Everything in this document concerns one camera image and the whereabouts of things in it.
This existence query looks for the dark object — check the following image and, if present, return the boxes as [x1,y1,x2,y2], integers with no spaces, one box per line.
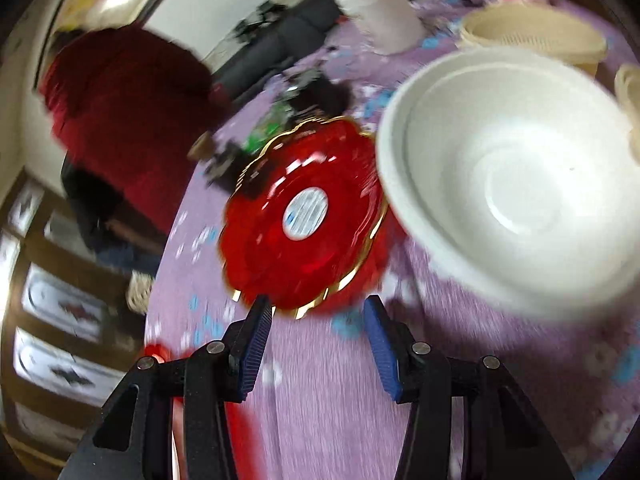
[285,72,353,116]

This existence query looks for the dark grey sofa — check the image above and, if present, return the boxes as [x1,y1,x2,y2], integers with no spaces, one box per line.
[215,0,351,106]

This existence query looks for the green packet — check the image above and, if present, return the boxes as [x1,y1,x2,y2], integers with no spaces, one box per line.
[242,105,293,153]

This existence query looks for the white bowl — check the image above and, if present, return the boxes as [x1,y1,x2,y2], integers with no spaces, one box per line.
[375,47,640,321]

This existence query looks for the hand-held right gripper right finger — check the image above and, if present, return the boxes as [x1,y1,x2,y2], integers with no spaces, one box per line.
[362,295,576,480]

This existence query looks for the wooden cabinet with drawers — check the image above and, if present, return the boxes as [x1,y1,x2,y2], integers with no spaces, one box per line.
[0,170,151,466]

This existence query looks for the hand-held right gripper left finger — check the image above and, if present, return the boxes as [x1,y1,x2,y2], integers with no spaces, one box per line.
[59,295,274,480]

